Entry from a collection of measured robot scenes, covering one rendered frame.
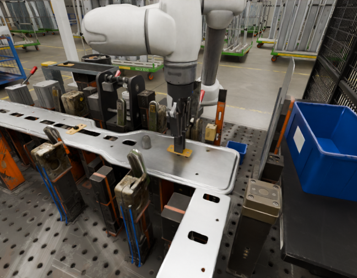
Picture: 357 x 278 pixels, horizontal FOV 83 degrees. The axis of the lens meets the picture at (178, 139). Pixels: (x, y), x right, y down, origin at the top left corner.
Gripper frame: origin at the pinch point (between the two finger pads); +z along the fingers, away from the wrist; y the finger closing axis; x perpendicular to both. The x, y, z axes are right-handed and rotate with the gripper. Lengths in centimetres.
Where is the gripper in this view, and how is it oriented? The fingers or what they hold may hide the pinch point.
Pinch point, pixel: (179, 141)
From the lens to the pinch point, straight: 67.5
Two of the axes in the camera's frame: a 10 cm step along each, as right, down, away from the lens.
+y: -3.8, 5.0, -7.8
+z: 0.0, 8.4, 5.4
